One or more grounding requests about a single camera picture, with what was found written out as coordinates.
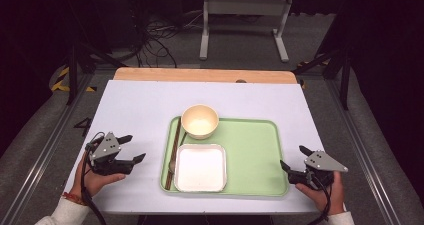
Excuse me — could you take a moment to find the red bracelet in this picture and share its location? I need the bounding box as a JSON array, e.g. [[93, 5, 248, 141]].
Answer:
[[61, 191, 85, 207]]

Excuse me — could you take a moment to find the hand-held gripper cable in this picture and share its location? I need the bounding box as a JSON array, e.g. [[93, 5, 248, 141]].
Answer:
[[304, 173, 334, 225], [80, 134, 108, 225]]

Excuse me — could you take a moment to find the wooden table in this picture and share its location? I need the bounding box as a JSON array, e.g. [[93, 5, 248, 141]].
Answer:
[[113, 67, 298, 85]]

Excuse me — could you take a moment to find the person's left hand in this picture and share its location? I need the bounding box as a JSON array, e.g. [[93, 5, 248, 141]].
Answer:
[[70, 154, 127, 199]]

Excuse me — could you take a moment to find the black metal stand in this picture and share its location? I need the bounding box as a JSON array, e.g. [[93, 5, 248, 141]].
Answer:
[[293, 4, 354, 111], [64, 0, 128, 106]]

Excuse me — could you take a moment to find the white square plate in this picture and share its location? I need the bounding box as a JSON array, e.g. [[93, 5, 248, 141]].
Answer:
[[173, 143, 228, 194]]

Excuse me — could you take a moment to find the white table mat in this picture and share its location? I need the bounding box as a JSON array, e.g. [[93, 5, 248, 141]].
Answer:
[[63, 79, 329, 216]]

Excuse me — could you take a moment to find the brown chopstick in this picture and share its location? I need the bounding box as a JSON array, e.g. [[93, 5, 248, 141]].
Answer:
[[167, 117, 184, 191], [164, 117, 182, 191]]

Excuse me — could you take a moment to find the person's right hand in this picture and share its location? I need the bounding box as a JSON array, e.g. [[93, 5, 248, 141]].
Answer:
[[294, 170, 345, 217]]

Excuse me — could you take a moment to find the white metal stand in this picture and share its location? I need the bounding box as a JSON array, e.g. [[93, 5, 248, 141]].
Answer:
[[199, 0, 295, 63]]

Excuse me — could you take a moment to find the left hand-held gripper cable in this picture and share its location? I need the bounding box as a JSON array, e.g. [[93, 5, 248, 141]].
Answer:
[[80, 134, 108, 225]]

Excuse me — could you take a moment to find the aluminium floor rail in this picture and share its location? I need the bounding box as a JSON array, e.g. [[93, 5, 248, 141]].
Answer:
[[324, 78, 401, 225], [0, 73, 96, 225]]

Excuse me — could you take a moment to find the right hand-held gripper cable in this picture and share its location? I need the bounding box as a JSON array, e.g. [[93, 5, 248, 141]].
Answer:
[[304, 173, 334, 225]]

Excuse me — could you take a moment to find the cream bowl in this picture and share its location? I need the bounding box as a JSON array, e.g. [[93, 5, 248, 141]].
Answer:
[[180, 104, 220, 141]]

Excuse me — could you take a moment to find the yellow black hazard tape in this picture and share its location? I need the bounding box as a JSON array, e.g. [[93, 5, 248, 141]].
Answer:
[[49, 66, 98, 93]]

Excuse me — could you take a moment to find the light green tray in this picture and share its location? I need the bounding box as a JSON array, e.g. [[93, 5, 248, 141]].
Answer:
[[159, 115, 290, 198]]

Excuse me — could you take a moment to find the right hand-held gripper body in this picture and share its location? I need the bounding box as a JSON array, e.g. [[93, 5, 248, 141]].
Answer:
[[287, 150, 349, 191]]

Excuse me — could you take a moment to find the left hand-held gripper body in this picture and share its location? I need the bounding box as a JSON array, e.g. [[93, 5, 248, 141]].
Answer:
[[85, 131, 135, 177]]

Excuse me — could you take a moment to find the person's dark clothing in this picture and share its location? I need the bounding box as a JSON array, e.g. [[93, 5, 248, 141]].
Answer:
[[136, 214, 276, 225]]

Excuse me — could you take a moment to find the bundle of black floor cables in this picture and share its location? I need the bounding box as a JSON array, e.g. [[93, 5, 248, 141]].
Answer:
[[109, 0, 204, 69]]

